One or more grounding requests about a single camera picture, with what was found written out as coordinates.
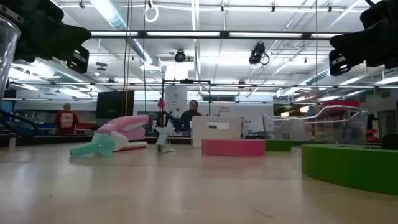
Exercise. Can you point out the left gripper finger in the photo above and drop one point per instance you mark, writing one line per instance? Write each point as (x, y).
(68, 39)
(79, 60)

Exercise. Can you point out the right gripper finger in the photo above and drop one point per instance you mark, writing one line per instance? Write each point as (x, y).
(363, 43)
(339, 63)

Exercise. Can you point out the pink stapler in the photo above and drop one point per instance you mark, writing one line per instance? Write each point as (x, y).
(130, 124)

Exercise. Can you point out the teal staple remover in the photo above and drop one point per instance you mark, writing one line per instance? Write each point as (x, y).
(99, 146)

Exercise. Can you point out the small green tape roll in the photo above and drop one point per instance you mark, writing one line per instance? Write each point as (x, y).
(278, 145)

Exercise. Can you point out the large green tape roll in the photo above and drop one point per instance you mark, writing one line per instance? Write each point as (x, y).
(351, 168)

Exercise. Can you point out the pale blue staple remover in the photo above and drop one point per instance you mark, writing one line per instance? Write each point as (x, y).
(164, 133)

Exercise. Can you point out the pink tape roll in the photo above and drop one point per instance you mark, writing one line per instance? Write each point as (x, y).
(233, 147)

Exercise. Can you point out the clear plastic bin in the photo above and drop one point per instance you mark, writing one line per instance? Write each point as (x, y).
(7, 46)

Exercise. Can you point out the red box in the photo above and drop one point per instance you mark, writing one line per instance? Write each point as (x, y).
(340, 103)

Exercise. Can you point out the black monitor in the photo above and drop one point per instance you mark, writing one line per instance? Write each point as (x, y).
(115, 104)

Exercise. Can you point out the person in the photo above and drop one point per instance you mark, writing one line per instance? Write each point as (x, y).
(66, 121)
(189, 119)

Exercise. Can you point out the red pole-mounted object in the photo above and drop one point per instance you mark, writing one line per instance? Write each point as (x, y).
(160, 104)

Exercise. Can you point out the black rig bar with lights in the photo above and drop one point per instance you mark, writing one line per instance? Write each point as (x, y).
(224, 34)

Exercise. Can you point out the white plastic bin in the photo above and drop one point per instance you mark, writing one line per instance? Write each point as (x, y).
(199, 133)

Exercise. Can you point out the silver ventilation duct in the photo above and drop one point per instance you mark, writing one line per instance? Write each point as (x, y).
(115, 18)

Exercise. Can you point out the black ceiling-mounted camera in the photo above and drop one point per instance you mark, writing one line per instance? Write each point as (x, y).
(257, 53)

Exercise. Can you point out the black metal table frame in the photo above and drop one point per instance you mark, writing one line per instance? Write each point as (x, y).
(46, 140)

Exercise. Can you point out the round black overhead camera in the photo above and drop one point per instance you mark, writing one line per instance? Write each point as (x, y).
(180, 56)

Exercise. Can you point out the small white post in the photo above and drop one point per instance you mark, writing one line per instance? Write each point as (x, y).
(12, 141)

